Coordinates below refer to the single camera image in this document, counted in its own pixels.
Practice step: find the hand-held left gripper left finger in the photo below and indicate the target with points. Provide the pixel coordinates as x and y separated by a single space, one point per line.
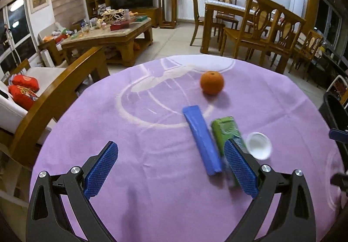
102 170

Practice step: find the wooden coffee table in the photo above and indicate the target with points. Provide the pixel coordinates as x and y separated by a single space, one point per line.
108 36

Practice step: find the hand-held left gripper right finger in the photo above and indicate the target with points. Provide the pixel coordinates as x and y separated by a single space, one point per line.
240 168

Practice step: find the white plastic cup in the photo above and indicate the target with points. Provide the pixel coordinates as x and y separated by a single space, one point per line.
258 145

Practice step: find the green flat box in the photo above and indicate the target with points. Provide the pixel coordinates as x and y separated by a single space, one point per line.
142 18

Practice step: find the purple tablecloth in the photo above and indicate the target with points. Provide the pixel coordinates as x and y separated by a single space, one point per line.
136 149

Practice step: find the balcony glass door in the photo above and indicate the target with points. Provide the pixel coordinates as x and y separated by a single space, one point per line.
16 21

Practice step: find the white frame chair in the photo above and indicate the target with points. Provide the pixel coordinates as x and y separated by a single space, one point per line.
332 84

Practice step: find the red tissue box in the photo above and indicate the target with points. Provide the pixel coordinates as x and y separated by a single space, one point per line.
119 26

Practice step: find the dark glass window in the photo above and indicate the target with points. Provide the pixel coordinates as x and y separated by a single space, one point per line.
331 27

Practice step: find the small cluttered sofa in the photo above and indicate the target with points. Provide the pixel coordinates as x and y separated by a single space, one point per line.
47 29

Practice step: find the white standing air conditioner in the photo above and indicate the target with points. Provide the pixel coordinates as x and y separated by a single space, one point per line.
296 2

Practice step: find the white radiator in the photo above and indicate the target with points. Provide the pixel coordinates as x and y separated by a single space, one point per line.
185 9

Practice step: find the white ornate rack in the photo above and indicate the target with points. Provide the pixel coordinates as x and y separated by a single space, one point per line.
114 16

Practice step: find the blue packet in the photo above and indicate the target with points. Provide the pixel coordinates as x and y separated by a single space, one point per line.
202 141

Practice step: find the black trash bin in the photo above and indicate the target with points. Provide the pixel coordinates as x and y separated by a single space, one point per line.
334 111

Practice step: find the orange fruit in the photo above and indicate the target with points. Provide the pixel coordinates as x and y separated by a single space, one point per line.
212 83

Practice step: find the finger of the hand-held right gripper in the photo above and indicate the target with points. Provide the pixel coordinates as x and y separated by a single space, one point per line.
339 180
339 135

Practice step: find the green packet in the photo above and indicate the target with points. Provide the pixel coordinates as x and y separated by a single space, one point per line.
224 130

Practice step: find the wooden frame sofa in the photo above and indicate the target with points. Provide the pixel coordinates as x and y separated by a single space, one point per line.
81 65

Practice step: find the dark side table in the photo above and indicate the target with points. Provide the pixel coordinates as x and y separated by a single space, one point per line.
326 65

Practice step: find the wooden television stand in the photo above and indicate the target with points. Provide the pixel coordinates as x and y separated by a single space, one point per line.
155 16

